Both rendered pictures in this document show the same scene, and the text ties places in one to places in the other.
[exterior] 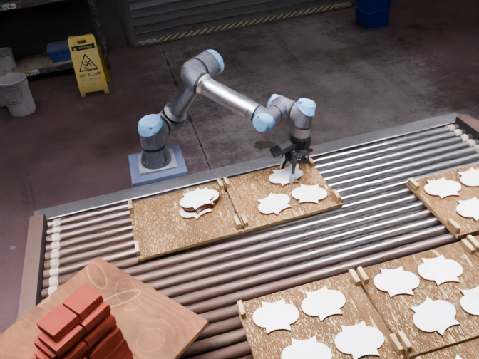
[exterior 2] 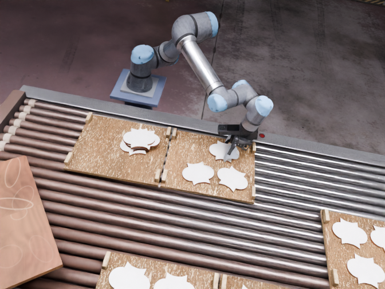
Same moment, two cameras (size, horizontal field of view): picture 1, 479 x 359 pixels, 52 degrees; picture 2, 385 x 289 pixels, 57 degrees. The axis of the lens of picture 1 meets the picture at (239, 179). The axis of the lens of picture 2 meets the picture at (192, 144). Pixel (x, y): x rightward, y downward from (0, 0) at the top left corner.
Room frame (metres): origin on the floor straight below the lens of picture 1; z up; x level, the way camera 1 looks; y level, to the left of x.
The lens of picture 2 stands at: (0.54, -0.28, 2.17)
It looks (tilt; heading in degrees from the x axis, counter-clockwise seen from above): 46 degrees down; 11
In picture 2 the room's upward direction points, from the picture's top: 11 degrees clockwise
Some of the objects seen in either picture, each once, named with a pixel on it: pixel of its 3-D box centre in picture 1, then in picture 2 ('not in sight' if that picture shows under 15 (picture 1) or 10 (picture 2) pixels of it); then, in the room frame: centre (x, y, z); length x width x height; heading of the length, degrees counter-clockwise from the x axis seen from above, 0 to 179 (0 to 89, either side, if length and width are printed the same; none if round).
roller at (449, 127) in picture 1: (266, 173); (214, 139); (1.80, -0.13, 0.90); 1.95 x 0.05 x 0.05; 101
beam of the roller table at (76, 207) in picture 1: (262, 167); (215, 132); (1.87, -0.11, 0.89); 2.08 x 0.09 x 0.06; 101
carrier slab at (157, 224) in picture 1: (182, 218); (121, 148); (1.52, 0.25, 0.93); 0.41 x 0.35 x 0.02; 102
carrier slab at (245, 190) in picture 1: (279, 192); (210, 164); (1.61, -0.16, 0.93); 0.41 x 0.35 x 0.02; 102
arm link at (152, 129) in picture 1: (152, 131); (142, 59); (2.06, 0.39, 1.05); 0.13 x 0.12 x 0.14; 144
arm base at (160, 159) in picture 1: (155, 152); (140, 77); (2.05, 0.40, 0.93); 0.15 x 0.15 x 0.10
